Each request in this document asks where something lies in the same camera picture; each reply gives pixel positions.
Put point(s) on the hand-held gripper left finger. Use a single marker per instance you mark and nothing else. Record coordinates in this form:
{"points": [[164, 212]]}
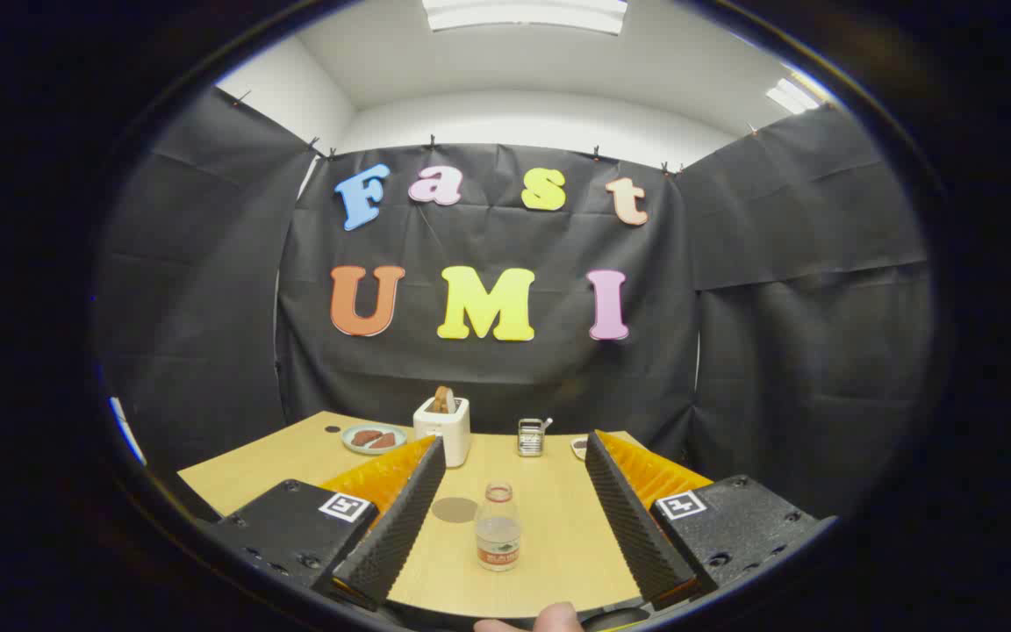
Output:
{"points": [[400, 527]]}

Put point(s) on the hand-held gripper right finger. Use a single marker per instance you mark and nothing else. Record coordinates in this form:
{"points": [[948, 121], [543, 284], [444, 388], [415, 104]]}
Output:
{"points": [[633, 527]]}

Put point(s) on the round brown coaster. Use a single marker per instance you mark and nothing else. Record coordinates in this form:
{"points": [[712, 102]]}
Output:
{"points": [[453, 510]]}

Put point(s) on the clear plastic juice bottle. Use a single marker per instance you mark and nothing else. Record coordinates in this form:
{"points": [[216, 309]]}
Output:
{"points": [[498, 535]]}

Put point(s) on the wooden table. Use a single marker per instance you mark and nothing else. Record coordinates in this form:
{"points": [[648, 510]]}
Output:
{"points": [[549, 544]]}

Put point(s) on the brown meat slice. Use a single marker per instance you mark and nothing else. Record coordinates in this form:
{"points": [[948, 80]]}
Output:
{"points": [[365, 437], [384, 441]]}

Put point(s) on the pale green plate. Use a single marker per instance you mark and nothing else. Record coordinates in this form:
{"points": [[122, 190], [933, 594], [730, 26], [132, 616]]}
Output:
{"points": [[354, 445]]}

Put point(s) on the white divided dish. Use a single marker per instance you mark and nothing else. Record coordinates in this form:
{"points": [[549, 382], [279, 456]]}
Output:
{"points": [[579, 448]]}

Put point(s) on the white toaster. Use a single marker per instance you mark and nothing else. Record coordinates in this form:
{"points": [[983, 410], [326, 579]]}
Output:
{"points": [[451, 434]]}

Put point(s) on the toast slice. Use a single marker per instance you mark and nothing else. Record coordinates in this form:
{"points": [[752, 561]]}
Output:
{"points": [[443, 399]]}

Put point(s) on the metal utensil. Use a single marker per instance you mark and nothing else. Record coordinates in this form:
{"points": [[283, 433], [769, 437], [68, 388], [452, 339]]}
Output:
{"points": [[544, 424]]}

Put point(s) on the small ceiling light panel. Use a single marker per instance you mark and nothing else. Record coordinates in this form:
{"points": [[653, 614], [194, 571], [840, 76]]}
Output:
{"points": [[791, 95]]}

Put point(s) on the large ceiling light panel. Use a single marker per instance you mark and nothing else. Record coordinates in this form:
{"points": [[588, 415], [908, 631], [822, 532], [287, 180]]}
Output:
{"points": [[523, 13]]}

